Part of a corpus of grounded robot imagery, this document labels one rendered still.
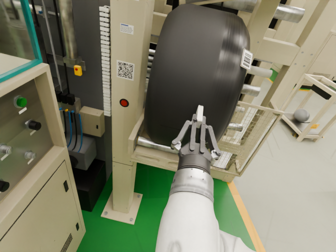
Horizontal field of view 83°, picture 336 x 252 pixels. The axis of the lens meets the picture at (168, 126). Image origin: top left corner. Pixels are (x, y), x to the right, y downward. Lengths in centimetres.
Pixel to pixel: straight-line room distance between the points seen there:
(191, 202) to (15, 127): 60
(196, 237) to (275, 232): 178
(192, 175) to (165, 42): 42
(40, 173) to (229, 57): 78
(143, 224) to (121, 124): 95
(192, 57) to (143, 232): 138
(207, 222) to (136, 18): 66
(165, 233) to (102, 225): 137
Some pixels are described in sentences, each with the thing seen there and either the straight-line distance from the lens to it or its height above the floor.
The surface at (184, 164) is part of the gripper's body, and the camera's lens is 42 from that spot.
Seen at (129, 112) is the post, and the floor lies 101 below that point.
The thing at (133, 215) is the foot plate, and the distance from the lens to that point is 171.
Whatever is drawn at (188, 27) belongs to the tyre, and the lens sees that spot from 66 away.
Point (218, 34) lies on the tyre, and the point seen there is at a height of 144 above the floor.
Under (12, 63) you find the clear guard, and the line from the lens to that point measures 68.
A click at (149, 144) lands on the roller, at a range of 92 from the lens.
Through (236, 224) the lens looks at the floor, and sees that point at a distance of 193.
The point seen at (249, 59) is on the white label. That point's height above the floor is 140.
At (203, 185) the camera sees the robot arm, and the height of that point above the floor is 126.
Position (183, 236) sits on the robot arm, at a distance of 34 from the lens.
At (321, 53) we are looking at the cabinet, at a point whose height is 83.
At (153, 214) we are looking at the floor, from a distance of 174.
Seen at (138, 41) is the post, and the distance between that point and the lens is 78.
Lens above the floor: 156
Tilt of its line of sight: 38 degrees down
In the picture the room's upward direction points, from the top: 13 degrees clockwise
